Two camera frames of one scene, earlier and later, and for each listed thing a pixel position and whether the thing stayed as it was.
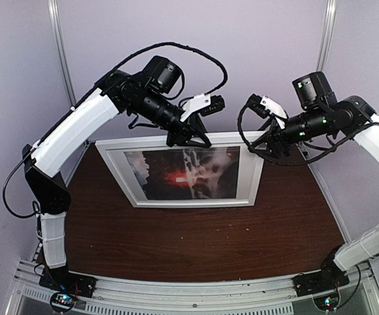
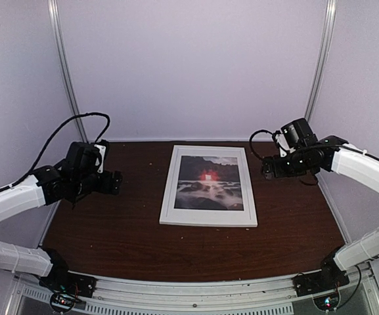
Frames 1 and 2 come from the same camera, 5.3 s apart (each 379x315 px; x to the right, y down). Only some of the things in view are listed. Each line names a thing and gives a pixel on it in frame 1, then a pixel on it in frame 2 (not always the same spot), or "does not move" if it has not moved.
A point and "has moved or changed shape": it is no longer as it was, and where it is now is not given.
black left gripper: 184,132 to 105,187
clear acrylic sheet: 192,174 has moved or changed shape
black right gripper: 274,144 to 267,162
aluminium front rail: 362,295 does not move
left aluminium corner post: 55,16 does not move
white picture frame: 104,146 to 222,222
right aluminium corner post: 326,34 does not move
